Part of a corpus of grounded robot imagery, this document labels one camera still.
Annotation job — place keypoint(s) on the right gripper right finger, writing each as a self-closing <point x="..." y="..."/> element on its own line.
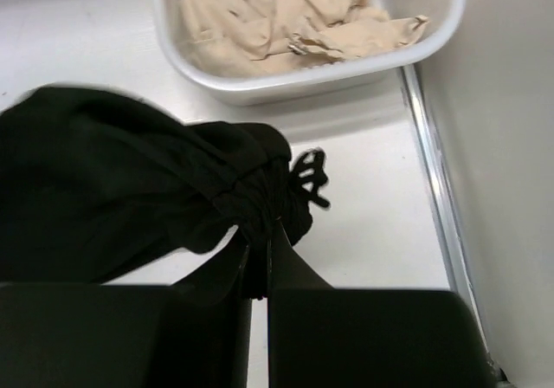
<point x="322" y="336"/>

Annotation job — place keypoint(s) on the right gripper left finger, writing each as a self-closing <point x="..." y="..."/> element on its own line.
<point x="194" y="333"/>

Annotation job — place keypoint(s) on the beige trousers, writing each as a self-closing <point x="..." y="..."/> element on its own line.
<point x="251" y="38"/>

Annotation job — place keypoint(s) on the white plastic basket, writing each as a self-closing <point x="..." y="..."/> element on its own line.
<point x="444" y="16"/>

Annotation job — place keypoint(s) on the black trousers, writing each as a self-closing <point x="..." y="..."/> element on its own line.
<point x="95" y="185"/>

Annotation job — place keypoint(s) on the aluminium frame rail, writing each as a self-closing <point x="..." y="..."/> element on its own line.
<point x="442" y="197"/>

